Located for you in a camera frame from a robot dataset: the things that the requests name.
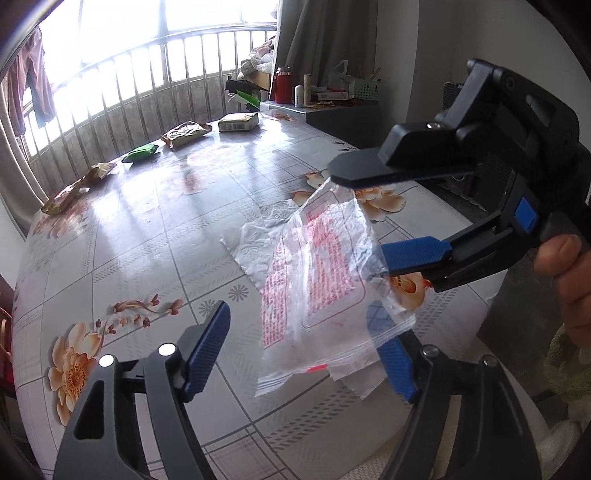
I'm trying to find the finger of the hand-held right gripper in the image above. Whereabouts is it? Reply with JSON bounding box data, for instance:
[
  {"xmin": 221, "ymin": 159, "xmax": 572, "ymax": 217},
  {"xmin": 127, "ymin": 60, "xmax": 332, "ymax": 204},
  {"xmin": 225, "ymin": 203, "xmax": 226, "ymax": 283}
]
[
  {"xmin": 381, "ymin": 217, "xmax": 555, "ymax": 292},
  {"xmin": 328, "ymin": 58, "xmax": 506, "ymax": 188}
]

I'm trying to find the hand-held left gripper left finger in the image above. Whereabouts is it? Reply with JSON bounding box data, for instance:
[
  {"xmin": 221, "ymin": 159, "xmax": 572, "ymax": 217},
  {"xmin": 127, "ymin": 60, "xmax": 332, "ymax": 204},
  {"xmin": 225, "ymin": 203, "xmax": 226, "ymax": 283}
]
[{"xmin": 53, "ymin": 300, "xmax": 232, "ymax": 480}]

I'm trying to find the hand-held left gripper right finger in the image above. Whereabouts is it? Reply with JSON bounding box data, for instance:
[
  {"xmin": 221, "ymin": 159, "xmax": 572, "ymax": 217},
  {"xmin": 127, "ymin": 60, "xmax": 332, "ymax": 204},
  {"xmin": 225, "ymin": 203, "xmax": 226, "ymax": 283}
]
[{"xmin": 367, "ymin": 302, "xmax": 543, "ymax": 480}]

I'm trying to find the clear red-print plastic bag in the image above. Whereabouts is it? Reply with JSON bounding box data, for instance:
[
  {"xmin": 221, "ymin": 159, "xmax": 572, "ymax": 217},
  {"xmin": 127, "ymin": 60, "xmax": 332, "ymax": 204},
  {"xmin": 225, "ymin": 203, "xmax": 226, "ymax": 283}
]
[{"xmin": 254, "ymin": 178, "xmax": 419, "ymax": 400}]

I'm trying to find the white paper tissue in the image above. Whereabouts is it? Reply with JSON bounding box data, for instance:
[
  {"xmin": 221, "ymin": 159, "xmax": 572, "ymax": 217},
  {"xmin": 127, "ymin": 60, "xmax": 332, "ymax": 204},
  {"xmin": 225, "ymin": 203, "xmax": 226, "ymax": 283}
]
[{"xmin": 221, "ymin": 200, "xmax": 393, "ymax": 400}]

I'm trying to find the person's right hand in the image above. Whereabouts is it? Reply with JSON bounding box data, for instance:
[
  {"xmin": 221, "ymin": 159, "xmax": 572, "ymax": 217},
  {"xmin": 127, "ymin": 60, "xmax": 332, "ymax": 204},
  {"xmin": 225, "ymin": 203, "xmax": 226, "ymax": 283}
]
[{"xmin": 534, "ymin": 234, "xmax": 591, "ymax": 348}]

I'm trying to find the grey cabinet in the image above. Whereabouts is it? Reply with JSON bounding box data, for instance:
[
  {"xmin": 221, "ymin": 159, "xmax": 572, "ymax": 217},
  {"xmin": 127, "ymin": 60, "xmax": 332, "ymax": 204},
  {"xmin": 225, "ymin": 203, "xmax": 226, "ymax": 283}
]
[{"xmin": 259, "ymin": 100, "xmax": 384, "ymax": 130}]

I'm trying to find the green plastic storage basket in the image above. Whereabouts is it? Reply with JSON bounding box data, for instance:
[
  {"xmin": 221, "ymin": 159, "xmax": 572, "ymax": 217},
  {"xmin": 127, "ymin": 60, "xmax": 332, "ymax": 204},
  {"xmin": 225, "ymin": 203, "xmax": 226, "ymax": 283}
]
[{"xmin": 353, "ymin": 78, "xmax": 382, "ymax": 101}]

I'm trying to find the white plastic bag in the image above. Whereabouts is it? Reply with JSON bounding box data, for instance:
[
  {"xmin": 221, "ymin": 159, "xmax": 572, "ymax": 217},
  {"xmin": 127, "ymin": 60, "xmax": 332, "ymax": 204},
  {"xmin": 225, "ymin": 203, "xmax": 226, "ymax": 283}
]
[{"xmin": 329, "ymin": 60, "xmax": 352, "ymax": 88}]

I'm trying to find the red thermos flask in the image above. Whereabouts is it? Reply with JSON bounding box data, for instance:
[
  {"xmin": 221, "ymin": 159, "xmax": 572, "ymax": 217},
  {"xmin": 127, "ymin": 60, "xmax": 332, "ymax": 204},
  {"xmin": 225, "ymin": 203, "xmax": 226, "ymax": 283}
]
[{"xmin": 275, "ymin": 67, "xmax": 293, "ymax": 106}]

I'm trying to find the floral tablecloth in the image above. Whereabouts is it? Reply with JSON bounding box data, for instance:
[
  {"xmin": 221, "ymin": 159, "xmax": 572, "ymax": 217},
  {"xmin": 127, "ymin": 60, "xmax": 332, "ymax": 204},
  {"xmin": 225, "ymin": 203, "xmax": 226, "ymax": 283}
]
[{"xmin": 11, "ymin": 113, "xmax": 504, "ymax": 480}]

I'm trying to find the yellow flat box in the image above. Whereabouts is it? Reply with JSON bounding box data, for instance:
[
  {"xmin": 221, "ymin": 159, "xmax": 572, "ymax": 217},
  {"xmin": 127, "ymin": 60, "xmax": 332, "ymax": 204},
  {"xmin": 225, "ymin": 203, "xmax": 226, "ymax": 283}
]
[{"xmin": 218, "ymin": 112, "xmax": 260, "ymax": 133}]

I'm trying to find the grey curtain beside cabinet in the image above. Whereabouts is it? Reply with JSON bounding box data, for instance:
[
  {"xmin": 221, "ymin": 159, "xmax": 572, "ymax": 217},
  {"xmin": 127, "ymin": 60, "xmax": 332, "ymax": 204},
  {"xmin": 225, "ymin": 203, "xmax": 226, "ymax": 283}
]
[{"xmin": 274, "ymin": 0, "xmax": 377, "ymax": 86}]

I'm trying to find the pile of cloths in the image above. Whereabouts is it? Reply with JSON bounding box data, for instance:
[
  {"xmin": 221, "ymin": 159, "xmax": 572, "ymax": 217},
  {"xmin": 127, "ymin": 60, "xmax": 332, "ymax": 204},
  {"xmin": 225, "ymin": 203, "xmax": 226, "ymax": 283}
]
[{"xmin": 240, "ymin": 39, "xmax": 278, "ymax": 77}]

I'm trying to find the orange brown snack packet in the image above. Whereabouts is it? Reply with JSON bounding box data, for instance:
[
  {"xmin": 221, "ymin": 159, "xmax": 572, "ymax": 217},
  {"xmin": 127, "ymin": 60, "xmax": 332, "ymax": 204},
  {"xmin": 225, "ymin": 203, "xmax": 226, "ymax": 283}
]
[{"xmin": 161, "ymin": 121, "xmax": 213, "ymax": 151}]

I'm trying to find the small green packet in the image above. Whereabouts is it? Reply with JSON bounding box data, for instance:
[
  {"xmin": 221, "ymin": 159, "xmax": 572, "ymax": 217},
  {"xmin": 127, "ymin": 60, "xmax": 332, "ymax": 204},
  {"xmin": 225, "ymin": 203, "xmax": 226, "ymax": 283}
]
[{"xmin": 121, "ymin": 143, "xmax": 160, "ymax": 164}]

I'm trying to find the olive snack packet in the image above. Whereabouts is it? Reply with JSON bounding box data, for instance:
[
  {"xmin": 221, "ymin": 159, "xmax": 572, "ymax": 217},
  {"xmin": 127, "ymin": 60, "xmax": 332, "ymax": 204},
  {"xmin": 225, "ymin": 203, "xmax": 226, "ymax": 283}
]
[{"xmin": 41, "ymin": 185, "xmax": 88, "ymax": 215}]

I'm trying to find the metal window railing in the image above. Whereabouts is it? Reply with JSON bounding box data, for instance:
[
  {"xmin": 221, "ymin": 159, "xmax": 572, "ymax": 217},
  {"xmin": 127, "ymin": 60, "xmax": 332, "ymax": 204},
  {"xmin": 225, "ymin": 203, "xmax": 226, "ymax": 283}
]
[{"xmin": 18, "ymin": 25, "xmax": 278, "ymax": 185}]

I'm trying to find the pink hanging garment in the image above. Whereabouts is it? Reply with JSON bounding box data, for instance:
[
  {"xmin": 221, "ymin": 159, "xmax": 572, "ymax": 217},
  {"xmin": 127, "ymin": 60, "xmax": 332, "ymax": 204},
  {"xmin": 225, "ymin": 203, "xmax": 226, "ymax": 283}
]
[{"xmin": 7, "ymin": 28, "xmax": 56, "ymax": 137}]

